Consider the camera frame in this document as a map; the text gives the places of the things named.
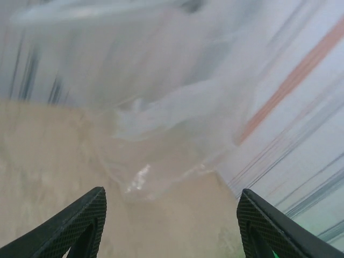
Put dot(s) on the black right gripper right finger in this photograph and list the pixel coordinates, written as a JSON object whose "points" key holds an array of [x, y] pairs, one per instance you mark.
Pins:
{"points": [[258, 215]]}

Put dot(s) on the clear zip-top plastic bag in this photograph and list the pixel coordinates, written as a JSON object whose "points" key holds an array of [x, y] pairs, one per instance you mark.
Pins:
{"points": [[161, 107]]}

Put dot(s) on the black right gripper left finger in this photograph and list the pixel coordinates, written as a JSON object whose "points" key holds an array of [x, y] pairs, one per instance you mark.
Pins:
{"points": [[80, 215]]}

